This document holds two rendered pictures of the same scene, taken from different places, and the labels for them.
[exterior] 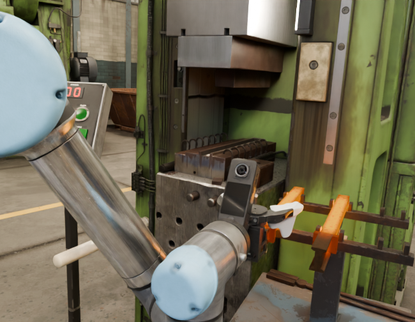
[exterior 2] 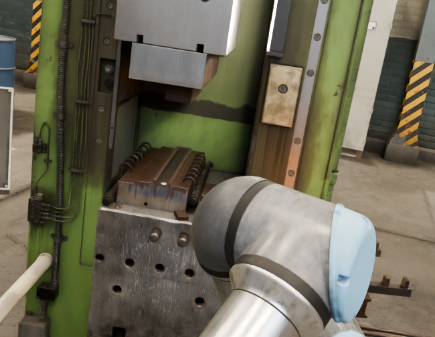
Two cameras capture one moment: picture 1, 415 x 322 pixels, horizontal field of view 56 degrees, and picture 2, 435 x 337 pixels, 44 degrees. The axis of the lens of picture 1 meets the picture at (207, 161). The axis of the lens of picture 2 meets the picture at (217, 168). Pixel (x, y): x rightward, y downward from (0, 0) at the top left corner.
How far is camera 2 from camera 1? 0.62 m
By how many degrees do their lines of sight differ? 28
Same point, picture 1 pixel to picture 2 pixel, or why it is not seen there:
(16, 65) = (370, 253)
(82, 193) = not seen: hidden behind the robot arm
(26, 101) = (368, 275)
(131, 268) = not seen: outside the picture
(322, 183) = not seen: hidden behind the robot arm
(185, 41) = (142, 50)
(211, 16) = (180, 27)
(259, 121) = (180, 124)
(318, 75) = (287, 100)
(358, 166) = (318, 191)
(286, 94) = (215, 97)
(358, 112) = (321, 138)
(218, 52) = (187, 69)
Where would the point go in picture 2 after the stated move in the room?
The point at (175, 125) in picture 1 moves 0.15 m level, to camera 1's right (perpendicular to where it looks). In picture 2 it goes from (98, 139) to (145, 140)
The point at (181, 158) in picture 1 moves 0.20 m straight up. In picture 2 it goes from (128, 186) to (135, 118)
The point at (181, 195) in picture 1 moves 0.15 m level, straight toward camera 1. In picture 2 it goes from (134, 233) to (156, 257)
